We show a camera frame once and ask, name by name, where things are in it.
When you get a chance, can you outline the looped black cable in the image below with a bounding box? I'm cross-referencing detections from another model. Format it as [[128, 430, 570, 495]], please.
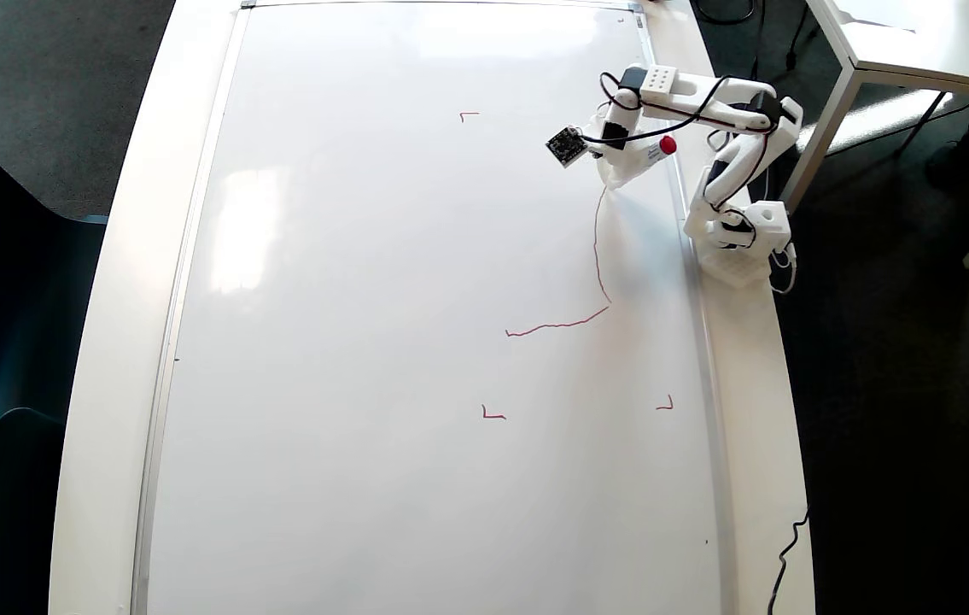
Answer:
[[693, 0, 758, 26]]

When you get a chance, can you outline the black camera cable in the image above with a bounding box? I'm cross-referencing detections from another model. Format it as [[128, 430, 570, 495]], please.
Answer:
[[574, 70, 784, 146]]

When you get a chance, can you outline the straight black cable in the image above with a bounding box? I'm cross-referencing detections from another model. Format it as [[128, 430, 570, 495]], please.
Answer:
[[753, 0, 771, 78]]

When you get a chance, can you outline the black camera circuit board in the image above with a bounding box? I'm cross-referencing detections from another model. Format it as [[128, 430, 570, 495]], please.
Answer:
[[546, 126, 589, 168]]

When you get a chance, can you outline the white side table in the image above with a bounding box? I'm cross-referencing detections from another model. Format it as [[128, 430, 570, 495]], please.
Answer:
[[779, 0, 969, 270]]

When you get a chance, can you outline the black cable with plug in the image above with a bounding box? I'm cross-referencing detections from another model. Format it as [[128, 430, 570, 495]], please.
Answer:
[[785, 4, 811, 69]]

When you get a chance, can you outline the thin white cable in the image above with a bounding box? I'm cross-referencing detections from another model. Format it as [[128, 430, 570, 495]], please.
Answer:
[[770, 243, 799, 296]]

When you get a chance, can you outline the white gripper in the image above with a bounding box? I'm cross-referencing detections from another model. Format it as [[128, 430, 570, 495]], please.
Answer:
[[592, 92, 678, 191]]

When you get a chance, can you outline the red whiteboard marker pen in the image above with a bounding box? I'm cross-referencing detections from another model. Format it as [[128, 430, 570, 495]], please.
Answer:
[[604, 135, 678, 190]]

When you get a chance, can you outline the large white whiteboard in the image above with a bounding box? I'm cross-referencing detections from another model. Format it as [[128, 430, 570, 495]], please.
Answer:
[[130, 0, 737, 615]]

